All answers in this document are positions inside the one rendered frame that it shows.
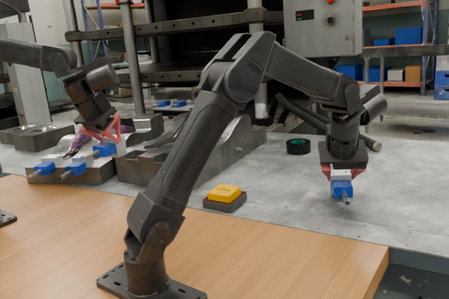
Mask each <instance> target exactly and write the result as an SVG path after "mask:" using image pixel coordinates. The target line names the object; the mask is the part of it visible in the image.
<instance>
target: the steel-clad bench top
mask: <svg viewBox="0 0 449 299"><path fill-rule="evenodd" d="M266 134H267V142H265V143H264V144H263V145H261V146H259V147H258V148H257V149H255V150H253V151H252V152H251V153H249V154H247V155H246V156H244V157H243V158H241V159H240V160H238V161H237V162H235V163H234V164H232V165H231V166H229V167H228V168H226V169H225V170H223V171H222V172H220V173H219V174H217V175H215V176H214V177H213V178H211V179H209V180H208V181H207V182H205V183H203V184H202V185H201V186H199V187H197V188H196V189H194V190H192V192H191V195H190V197H189V201H188V205H187V208H191V209H195V210H201V211H205V212H212V213H216V214H222V215H226V216H232V217H236V218H243V219H247V220H254V221H258V222H264V223H268V224H274V225H278V226H285V227H289V228H295V229H299V230H306V231H310V232H316V233H320V234H327V235H330V236H337V237H341V238H347V239H352V240H358V241H362V242H369V243H372V244H379V245H383V246H388V247H390V248H396V249H401V250H407V251H411V252H417V253H421V254H427V255H431V256H438V257H442V258H448V259H449V143H446V142H434V141H412V140H400V139H378V138H371V139H373V140H375V141H378V142H380V143H381V144H382V148H381V150H380V151H375V150H372V149H370V148H368V147H366V150H367V154H368V157H369V161H368V164H367V167H366V171H364V172H362V173H361V174H359V175H358V176H356V177H355V178H354V179H353V180H352V181H351V184H352V186H353V197H352V198H349V200H350V205H348V206H346V205H345V203H344V201H343V198H334V197H333V196H330V194H329V184H328V179H327V176H326V175H325V174H324V173H323V172H322V171H321V164H320V158H319V150H318V142H319V141H325V138H326V135H309V134H297V133H275V132H266ZM295 138H303V139H308V140H310V141H311V152H310V153H308V154H305V155H291V154H288V153H287V147H286V141H287V140H290V139H295ZM55 147H56V146H55ZM55 147H51V148H49V149H45V150H43V151H40V152H27V151H22V150H16V149H15V146H14V145H8V144H2V143H1V142H0V162H1V166H2V173H4V174H13V175H17V176H23V177H27V175H26V172H25V167H27V166H29V165H31V164H33V163H35V162H38V161H39V160H41V158H42V157H44V156H47V155H50V154H51V152H52V151H53V150H54V149H55ZM219 184H225V185H230V186H239V187H241V191H243V192H247V200H246V201H244V202H243V203H242V204H241V205H240V206H239V207H238V208H237V209H235V210H234V211H233V212H232V213H230V212H223V211H219V210H212V209H208V208H204V207H203V204H202V200H203V199H205V198H206V197H207V196H208V192H209V191H211V190H212V189H213V188H215V187H217V186H218V185H219ZM66 185H69V186H75V187H80V188H86V189H90V190H97V191H101V192H107V193H111V194H118V195H121V196H128V197H132V198H136V196H137V195H138V192H139V191H143V192H145V190H146V188H147V186H141V185H136V184H129V183H124V182H119V181H118V176H117V174H116V175H115V176H114V177H112V178H111V179H109V180H108V181H107V182H105V183H104V184H102V185H91V184H66Z"/></svg>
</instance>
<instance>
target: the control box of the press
mask: <svg viewBox="0 0 449 299"><path fill-rule="evenodd" d="M283 15H284V30H285V38H283V47H284V48H286V49H288V50H289V51H292V52H293V53H296V54H297V55H300V56H301V57H304V58H305V59H308V60H310V61H312V62H314V63H316V64H318V65H320V66H322V67H326V68H329V69H332V70H333V68H334V67H335V65H336V64H337V62H338V61H339V59H340V58H342V57H347V56H355V55H358V54H360V53H362V0H283ZM316 113H317V114H319V115H321V116H323V117H326V118H327V119H329V117H328V116H327V111H325V110H321V107H320V104H319V102H316Z"/></svg>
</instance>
